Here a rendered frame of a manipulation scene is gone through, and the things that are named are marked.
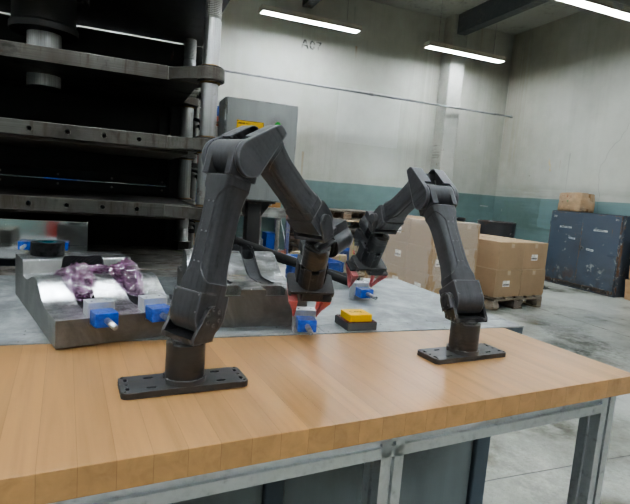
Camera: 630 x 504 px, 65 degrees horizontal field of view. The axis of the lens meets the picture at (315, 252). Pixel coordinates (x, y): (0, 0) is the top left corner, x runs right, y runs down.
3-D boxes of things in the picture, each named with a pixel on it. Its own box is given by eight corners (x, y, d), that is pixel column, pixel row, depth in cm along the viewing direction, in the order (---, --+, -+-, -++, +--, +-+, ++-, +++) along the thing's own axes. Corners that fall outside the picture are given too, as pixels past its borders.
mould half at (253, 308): (305, 325, 122) (309, 271, 121) (198, 328, 113) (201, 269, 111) (255, 284, 169) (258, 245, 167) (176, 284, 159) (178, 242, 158)
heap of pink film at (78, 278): (153, 296, 115) (154, 263, 114) (69, 302, 104) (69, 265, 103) (118, 276, 135) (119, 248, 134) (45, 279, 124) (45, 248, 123)
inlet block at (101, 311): (129, 340, 92) (130, 312, 92) (101, 344, 89) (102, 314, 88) (108, 322, 102) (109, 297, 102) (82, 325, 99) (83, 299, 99)
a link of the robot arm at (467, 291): (445, 318, 109) (414, 193, 123) (470, 318, 111) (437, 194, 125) (461, 308, 104) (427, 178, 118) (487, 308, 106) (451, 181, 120)
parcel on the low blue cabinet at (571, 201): (595, 213, 740) (598, 193, 736) (578, 211, 728) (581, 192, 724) (571, 211, 779) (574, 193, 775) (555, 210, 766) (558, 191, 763)
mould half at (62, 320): (186, 333, 109) (189, 283, 107) (55, 349, 93) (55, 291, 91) (116, 287, 147) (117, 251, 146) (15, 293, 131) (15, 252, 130)
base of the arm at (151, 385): (118, 335, 79) (122, 349, 73) (239, 328, 88) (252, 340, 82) (116, 383, 80) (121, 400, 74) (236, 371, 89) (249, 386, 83)
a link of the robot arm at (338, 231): (327, 244, 117) (320, 196, 112) (358, 249, 112) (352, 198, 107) (296, 265, 109) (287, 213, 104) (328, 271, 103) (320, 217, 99)
